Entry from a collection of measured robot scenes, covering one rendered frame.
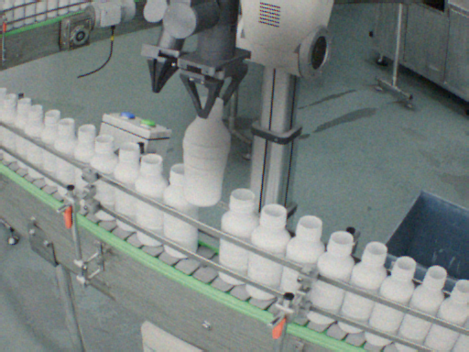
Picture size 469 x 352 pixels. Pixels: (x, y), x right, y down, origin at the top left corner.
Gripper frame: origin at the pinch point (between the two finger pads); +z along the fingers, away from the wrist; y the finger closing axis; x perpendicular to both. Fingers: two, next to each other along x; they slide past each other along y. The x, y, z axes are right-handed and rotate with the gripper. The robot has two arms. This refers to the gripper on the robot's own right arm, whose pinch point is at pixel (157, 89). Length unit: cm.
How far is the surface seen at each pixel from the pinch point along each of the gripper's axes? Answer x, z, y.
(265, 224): -19.1, 10.7, 39.2
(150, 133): -3.5, 8.2, 3.9
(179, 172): -15.9, 9.5, 20.8
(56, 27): 73, -2, -120
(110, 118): -3.9, 8.3, -7.5
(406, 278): -19, 10, 65
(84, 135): -18.6, 9.3, -1.0
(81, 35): 78, 0, -106
